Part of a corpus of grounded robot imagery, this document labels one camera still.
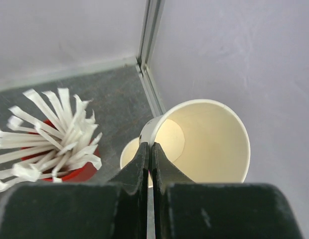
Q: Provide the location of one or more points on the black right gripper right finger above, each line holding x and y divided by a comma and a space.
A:
184, 209

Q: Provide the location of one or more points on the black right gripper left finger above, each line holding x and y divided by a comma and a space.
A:
113, 210

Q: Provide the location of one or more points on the red ribbed paper cup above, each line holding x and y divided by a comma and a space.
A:
78, 175

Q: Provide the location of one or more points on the white wrapped straws bundle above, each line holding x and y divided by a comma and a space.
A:
70, 146

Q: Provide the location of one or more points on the aluminium frame post right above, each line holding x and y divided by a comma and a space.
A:
152, 17

